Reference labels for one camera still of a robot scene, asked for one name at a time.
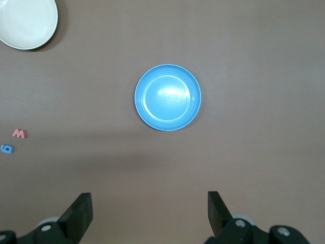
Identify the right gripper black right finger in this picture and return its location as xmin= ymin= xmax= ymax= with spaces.
xmin=207 ymin=191 xmax=309 ymax=244

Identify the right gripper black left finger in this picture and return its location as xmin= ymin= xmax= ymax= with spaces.
xmin=0 ymin=192 xmax=93 ymax=244

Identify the blue foam letter g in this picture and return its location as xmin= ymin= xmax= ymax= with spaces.
xmin=0 ymin=144 xmax=15 ymax=155

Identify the blue plate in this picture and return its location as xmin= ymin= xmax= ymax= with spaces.
xmin=134 ymin=64 xmax=202 ymax=132

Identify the beige plate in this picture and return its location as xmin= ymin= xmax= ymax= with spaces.
xmin=0 ymin=0 xmax=59 ymax=50

